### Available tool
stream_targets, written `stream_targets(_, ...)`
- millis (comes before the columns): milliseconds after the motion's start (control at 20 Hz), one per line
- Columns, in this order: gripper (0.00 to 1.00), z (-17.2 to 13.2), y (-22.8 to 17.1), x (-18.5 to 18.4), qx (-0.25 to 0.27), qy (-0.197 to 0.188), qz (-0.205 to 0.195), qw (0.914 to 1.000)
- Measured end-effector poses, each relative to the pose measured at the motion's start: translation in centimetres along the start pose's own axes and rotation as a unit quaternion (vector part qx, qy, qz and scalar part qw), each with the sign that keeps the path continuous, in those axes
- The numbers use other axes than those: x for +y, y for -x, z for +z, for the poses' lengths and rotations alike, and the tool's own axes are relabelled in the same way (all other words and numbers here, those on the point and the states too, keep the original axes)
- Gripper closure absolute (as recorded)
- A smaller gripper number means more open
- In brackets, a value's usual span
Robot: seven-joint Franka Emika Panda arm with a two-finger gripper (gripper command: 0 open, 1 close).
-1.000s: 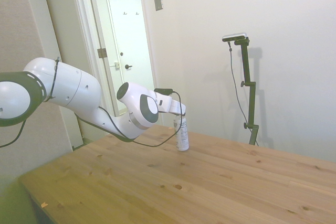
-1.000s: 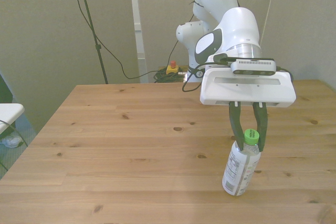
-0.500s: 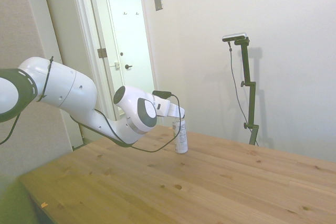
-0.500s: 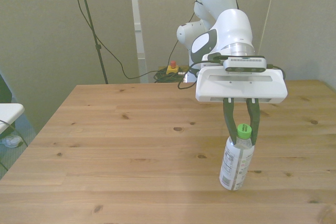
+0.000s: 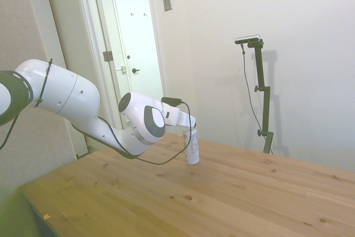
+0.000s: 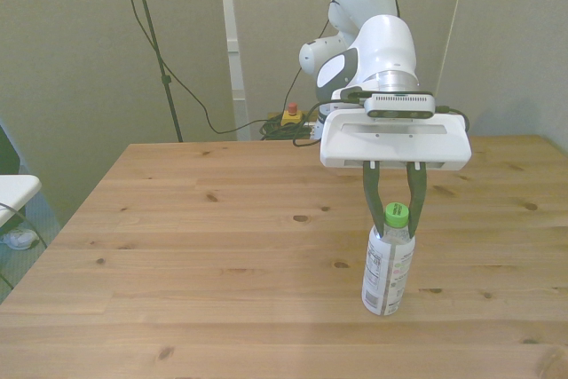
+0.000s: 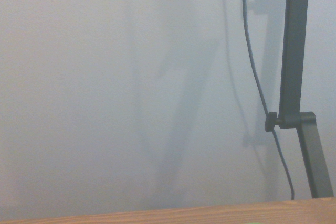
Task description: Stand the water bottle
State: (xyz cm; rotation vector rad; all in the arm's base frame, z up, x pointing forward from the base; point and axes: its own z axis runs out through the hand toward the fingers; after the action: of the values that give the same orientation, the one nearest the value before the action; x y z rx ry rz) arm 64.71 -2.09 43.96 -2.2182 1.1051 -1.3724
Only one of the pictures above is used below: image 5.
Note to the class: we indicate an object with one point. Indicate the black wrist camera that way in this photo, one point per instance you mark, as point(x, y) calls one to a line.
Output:
point(171, 101)

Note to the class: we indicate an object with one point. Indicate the beige open door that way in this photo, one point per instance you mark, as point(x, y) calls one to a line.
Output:
point(69, 26)

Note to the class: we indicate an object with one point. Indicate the green blurred object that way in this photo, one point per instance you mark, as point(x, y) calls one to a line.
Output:
point(14, 217)

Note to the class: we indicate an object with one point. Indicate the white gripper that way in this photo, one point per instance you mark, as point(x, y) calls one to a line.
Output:
point(184, 119)

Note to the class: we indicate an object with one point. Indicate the white bottle with green cap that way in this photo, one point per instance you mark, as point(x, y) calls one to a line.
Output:
point(193, 151)

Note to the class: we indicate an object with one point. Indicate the grey partition panel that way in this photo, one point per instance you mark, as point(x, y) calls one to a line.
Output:
point(22, 26)

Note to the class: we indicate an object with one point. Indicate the small orange scrap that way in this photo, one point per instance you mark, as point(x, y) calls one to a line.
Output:
point(47, 216)

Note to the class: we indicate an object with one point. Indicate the black camera stand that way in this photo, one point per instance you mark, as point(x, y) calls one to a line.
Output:
point(265, 103)

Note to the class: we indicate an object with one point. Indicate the brown door hinge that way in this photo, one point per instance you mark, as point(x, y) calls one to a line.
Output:
point(107, 56)

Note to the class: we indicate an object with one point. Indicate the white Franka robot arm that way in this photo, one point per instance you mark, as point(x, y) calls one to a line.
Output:
point(72, 92)

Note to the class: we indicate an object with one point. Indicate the grey exterior camera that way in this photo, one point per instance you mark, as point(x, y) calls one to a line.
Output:
point(247, 39)

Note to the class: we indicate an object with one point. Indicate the grey wall switch plate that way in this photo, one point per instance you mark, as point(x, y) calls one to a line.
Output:
point(167, 1)

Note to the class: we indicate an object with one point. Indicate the brass latch plate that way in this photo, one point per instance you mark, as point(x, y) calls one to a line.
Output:
point(123, 69)

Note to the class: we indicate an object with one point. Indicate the white closed door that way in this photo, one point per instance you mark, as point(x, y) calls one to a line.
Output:
point(138, 40)

